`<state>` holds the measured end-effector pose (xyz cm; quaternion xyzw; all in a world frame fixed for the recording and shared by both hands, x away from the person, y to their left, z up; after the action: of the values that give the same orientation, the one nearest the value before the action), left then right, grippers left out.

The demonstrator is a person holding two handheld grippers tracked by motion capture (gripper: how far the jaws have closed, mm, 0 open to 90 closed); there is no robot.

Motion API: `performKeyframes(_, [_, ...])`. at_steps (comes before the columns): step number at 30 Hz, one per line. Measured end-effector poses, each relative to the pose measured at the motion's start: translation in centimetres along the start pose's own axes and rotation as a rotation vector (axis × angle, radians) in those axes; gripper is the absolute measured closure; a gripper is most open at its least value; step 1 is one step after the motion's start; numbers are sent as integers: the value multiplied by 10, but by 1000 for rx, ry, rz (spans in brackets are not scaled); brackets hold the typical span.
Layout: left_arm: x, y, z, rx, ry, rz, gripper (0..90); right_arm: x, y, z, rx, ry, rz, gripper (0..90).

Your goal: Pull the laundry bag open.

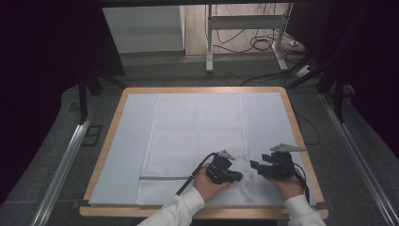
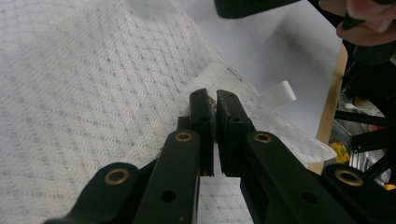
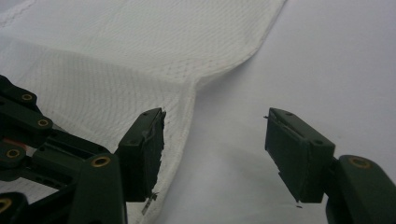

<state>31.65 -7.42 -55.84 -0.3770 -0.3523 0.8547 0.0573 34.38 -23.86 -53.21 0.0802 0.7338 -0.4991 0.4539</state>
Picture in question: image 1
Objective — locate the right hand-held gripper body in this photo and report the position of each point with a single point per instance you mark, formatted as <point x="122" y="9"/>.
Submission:
<point x="279" y="166"/>

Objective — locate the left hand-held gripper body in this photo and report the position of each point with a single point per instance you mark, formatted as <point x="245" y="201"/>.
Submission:
<point x="219" y="169"/>

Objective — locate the white mesh laundry bag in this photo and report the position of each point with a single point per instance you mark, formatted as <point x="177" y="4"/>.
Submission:
<point x="194" y="135"/>

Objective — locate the person's left hand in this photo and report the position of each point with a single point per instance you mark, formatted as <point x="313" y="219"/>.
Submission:
<point x="208" y="188"/>

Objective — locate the person's right hand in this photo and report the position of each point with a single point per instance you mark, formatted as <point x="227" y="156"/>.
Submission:
<point x="290" y="188"/>

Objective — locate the grey table corner tape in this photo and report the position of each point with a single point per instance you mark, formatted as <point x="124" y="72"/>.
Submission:
<point x="80" y="203"/>
<point x="320" y="206"/>

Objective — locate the wooden table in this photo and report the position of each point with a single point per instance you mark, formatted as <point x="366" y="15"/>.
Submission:
<point x="200" y="90"/>

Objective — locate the black metal stand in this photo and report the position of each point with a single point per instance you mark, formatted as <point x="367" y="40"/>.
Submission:
<point x="338" y="100"/>
<point x="83" y="100"/>

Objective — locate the white power strip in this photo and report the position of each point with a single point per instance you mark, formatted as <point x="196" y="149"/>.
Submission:
<point x="303" y="71"/>

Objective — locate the white table mat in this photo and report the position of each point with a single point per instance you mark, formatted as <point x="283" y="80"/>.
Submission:
<point x="125" y="141"/>

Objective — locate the black floor socket plate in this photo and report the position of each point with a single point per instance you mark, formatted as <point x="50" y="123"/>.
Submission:
<point x="92" y="135"/>

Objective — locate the dark curtain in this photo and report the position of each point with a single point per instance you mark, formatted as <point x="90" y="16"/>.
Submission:
<point x="40" y="78"/>
<point x="373" y="62"/>

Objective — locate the white cabinet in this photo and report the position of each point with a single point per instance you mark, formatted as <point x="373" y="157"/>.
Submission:
<point x="144" y="28"/>

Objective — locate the metal floor rail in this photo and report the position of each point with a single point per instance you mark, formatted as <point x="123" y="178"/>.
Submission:
<point x="357" y="157"/>
<point x="62" y="169"/>

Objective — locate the white metal desk frame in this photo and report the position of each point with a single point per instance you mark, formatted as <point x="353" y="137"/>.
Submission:
<point x="244" y="22"/>

